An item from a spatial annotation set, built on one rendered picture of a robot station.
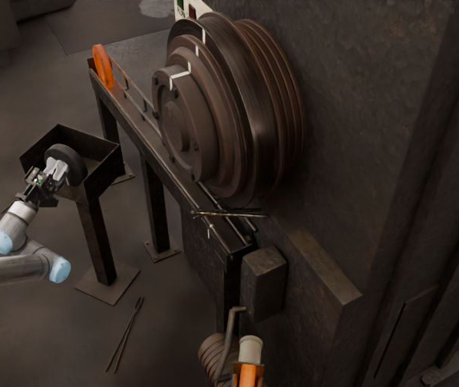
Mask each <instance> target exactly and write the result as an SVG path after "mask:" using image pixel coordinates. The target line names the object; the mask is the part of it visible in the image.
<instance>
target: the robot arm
mask: <svg viewBox="0 0 459 387"><path fill-rule="evenodd" d="M30 171H32V172H31V174H30V175H29V176H28V177H27V175H28V174H29V173H30ZM67 171H68V165H67V164H66V163H65V162H64V161H62V160H55V159H54V158H52V157H49V158H48V159H47V167H46V168H45V170H44V171H41V170H40V169H39V168H37V167H36V168H34V167H33V166H32V167H31V169H30V170H29V172H27V174H26V175H25V176H24V178H23V181H24V182H25V183H26V184H27V187H26V188H25V189H24V190H23V191H22V193H17V194H16V197H17V198H18V199H17V200H16V201H15V202H14V203H13V204H12V206H11V207H10V209H9V210H8V212H7V213H6V214H5V215H4V216H3V218H2V219H1V220H0V253H2V254H8V253H10V254H11V255H12V256H7V257H0V285H5V284H10V283H20V282H25V281H30V280H40V279H45V278H48V279H50V281H53V282H55V283H60V282H62V281H64V280H65V279H66V278H67V277H68V275H69V273H70V271H71V264H70V263H69V262H68V261H67V260H66V259H64V258H63V257H62V256H59V255H58V254H56V253H54V252H52V251H50V250H49V249H48V248H46V247H44V246H42V245H41V244H40V243H37V242H36V241H34V240H33V239H31V238H30V237H29V236H28V235H27V234H26V233H25V230H26V229H27V227H28V225H29V224H30V223H31V222H32V221H33V219H34V218H35V216H36V213H37V212H38V211H39V209H38V207H57V205H58V201H59V200H57V199H55V197H53V195H54V194H55V193H56V192H58V191H59V190H60V189H61V188H62V187H63V185H64V182H65V180H66V176H67ZM52 178H53V179H54V180H53V179H52Z"/></svg>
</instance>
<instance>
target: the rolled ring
mask: <svg viewBox="0 0 459 387"><path fill-rule="evenodd" d="M92 51H93V56H94V63H95V66H96V69H97V72H98V75H99V78H100V79H101V80H102V81H103V83H104V84H105V86H106V87H107V88H110V87H113V86H114V76H113V72H112V69H111V64H110V61H109V58H108V56H107V53H106V51H105V49H104V47H103V46H102V45H101V44H99V45H94V46H93V48H92Z"/></svg>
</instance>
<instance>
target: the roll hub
mask: <svg viewBox="0 0 459 387"><path fill-rule="evenodd" d="M186 71H188V70H187V69H185V68H184V67H183V66H181V65H178V64H175V65H172V66H169V67H166V68H161V69H158V70H156V71H155V72H154V74H155V75H156V76H157V78H158V81H159V83H158V85H155V84H154V83H153V80H152V84H151V92H152V100H153V106H154V109H156V111H157V113H158V119H157V124H158V127H159V129H160V133H161V136H162V138H163V142H164V144H165V146H166V148H167V151H168V153H169V154H172V155H173V156H174V158H175V163H174V164H175V166H176V167H177V169H178V171H179V172H180V173H181V174H182V175H183V177H184V178H185V179H187V180H188V181H189V182H191V181H190V179H189V177H188V173H189V172H190V171H192V173H193V175H194V178H195V180H194V181H193V182H191V183H197V182H200V181H202V180H205V179H207V178H210V177H213V176H214V175H215V174H216V172H217V170H218V166H219V162H220V151H219V143H218V138H217V134H216V128H215V124H214V122H213V117H212V114H211V112H210V109H209V106H208V104H207V102H206V98H205V97H204V95H203V92H202V91H201V89H200V86H199V85H198V84H197V82H196V80H195V79H194V77H193V76H192V74H186V75H183V76H180V77H177V78H172V77H171V76H173V75H175V74H180V73H183V72H186ZM170 78H171V80H172V87H175V88H176V89H177V91H178V98H174V97H173V95H172V93H171V90H170ZM192 139H194V140H195V141H196V142H197V145H198V148H197V150H193V148H192V147H191V144H190V142H191V140H192Z"/></svg>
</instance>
